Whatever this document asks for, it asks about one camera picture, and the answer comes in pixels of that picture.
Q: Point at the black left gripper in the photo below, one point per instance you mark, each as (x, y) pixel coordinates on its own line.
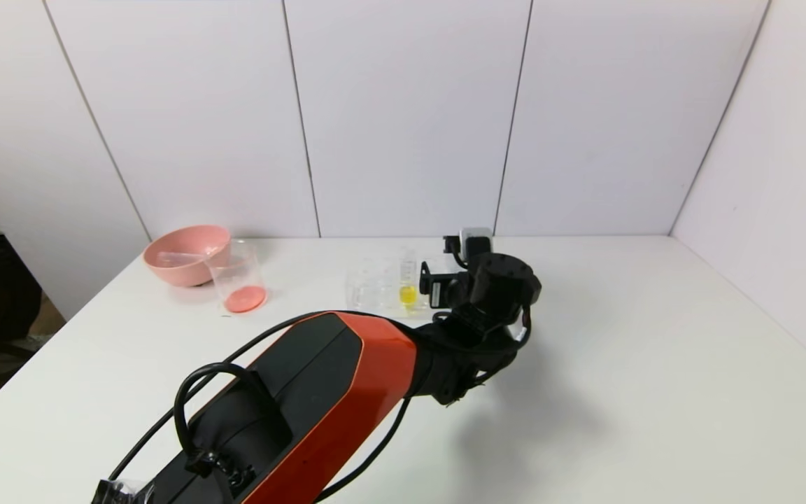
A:
(436, 288)

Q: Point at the test tube with red pigment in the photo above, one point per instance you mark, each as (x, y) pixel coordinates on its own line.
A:
(182, 260)

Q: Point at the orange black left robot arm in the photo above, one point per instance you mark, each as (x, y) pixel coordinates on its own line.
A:
(333, 392)

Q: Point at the test tube with yellow pigment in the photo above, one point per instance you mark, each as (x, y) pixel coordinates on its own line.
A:
(408, 295)

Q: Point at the clear plastic test tube rack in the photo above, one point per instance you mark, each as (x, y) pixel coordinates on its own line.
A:
(375, 290)

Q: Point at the clear glass beaker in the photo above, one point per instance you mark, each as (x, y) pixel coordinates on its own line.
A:
(243, 294)

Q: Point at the pink bowl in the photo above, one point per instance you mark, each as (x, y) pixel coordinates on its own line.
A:
(186, 273)

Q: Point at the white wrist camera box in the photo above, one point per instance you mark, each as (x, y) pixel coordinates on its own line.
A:
(476, 241)

